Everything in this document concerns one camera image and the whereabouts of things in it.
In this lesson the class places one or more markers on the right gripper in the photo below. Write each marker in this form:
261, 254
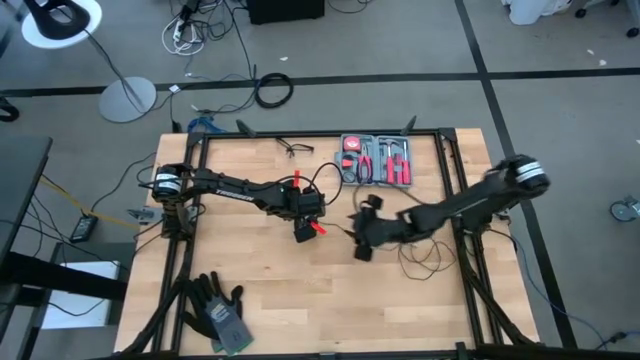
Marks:
385, 227

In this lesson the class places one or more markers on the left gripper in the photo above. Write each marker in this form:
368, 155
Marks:
310, 205

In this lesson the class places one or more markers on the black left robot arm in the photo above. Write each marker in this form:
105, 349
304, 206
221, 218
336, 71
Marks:
235, 192

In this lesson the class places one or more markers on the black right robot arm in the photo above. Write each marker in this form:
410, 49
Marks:
475, 202

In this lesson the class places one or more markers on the grey plastic tool case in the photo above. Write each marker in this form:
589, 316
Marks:
375, 186

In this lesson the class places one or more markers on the small red hand tool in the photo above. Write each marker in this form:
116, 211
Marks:
347, 163

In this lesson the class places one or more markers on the black safety glasses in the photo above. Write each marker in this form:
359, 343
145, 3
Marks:
290, 148

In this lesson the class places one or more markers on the red tape measure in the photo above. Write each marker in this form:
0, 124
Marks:
352, 143

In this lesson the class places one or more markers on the black work glove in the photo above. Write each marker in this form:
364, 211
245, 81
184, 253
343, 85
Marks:
200, 300

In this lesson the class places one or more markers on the grey work glove with label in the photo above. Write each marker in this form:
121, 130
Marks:
232, 330

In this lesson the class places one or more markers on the black box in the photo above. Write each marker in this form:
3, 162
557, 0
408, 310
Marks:
285, 10

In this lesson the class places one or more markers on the white round-base stand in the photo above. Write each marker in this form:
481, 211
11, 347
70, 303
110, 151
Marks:
127, 100

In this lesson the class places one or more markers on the white power strip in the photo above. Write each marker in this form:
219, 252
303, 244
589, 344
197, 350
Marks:
178, 32

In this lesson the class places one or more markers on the black power adapter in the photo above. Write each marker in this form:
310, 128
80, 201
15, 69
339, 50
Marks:
84, 229

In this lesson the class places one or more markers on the white panel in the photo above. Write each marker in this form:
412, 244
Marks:
75, 310

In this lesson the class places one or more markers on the black metal beam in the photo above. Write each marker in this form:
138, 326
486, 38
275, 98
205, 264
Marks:
60, 280

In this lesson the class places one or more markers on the grey caster wheel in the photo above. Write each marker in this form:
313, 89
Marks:
622, 210

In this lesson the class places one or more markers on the white plastic unit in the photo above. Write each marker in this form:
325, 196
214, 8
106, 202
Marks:
530, 10

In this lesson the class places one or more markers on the black desk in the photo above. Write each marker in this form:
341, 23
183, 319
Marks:
20, 190

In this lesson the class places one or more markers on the dark wheeled chair foot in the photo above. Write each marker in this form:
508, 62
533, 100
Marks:
7, 110

